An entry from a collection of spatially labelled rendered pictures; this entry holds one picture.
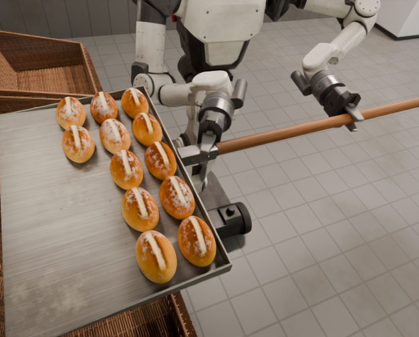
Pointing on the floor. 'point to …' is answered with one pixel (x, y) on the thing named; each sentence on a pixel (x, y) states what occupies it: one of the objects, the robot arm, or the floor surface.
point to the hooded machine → (405, 18)
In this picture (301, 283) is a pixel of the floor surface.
